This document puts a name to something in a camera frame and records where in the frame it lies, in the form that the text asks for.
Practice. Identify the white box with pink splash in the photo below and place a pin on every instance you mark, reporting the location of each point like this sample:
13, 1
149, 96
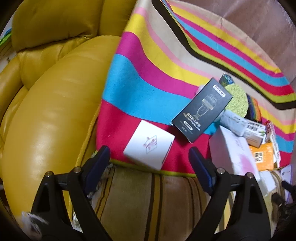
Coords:
229, 150

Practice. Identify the small blue black box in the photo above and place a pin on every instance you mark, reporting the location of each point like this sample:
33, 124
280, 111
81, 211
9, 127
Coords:
226, 80

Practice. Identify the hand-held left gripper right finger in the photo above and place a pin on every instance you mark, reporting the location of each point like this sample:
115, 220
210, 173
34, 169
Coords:
201, 166

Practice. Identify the beige striped cushion cover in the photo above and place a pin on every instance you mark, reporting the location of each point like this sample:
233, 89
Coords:
143, 204

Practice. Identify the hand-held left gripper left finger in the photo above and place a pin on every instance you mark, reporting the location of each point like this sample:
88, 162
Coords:
101, 160

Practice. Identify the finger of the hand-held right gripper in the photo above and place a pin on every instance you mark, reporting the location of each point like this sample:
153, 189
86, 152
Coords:
286, 186

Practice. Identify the green round scrubber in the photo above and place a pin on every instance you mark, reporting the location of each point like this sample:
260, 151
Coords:
238, 99

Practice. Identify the colourful striped blanket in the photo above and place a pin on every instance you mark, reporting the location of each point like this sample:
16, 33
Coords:
138, 81

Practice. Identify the yellow leather sofa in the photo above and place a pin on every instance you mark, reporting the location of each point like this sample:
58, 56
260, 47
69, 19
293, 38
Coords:
57, 92

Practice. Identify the plain white cube box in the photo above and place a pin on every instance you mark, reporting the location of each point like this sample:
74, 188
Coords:
267, 183

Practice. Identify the grey blue box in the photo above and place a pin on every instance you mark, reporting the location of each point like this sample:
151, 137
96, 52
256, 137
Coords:
233, 122

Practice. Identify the white box with pink print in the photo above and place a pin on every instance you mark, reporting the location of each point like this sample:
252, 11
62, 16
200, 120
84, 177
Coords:
148, 143

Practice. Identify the rainbow striped cloth bundle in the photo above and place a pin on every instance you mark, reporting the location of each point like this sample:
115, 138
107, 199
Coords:
253, 106

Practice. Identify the red and blue box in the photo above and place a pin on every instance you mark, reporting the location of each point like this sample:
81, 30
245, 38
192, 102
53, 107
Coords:
270, 129

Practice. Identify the white fluffy cloth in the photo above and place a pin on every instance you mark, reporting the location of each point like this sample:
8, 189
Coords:
30, 220

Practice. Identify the orange tissue packet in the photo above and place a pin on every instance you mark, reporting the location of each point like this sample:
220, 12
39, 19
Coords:
263, 157

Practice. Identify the small plain white box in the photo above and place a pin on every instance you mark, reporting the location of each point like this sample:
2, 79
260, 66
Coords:
200, 89

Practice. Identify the green plastic item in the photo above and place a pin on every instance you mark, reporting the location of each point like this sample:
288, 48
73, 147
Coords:
7, 36

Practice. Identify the white box with green print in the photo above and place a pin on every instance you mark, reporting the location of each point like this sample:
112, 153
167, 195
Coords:
254, 129

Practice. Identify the black box with cup print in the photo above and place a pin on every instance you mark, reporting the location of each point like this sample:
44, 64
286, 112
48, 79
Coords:
201, 111

